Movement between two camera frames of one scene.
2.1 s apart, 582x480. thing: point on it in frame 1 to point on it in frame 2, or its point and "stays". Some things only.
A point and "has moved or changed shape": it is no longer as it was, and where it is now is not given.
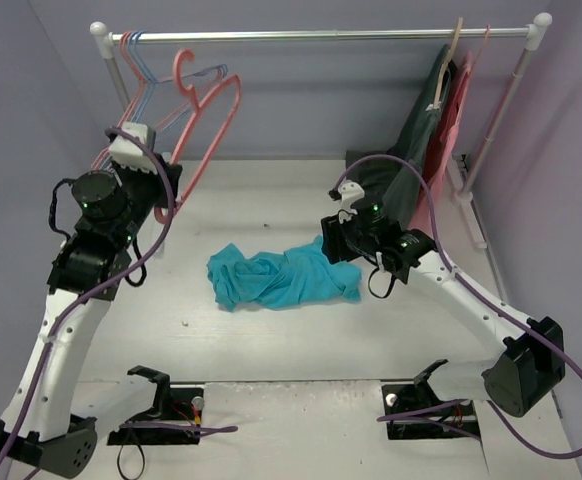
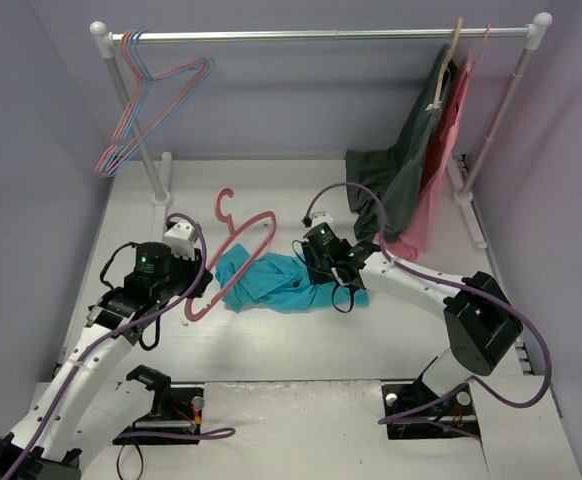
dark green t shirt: [394, 173] stays
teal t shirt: [278, 279] has moved or changed shape
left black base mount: [173, 404] stays
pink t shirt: [444, 138] stays
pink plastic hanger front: [162, 213] to [190, 311]
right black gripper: [332, 240] to [309, 255]
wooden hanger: [442, 68] stays
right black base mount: [417, 412] stays
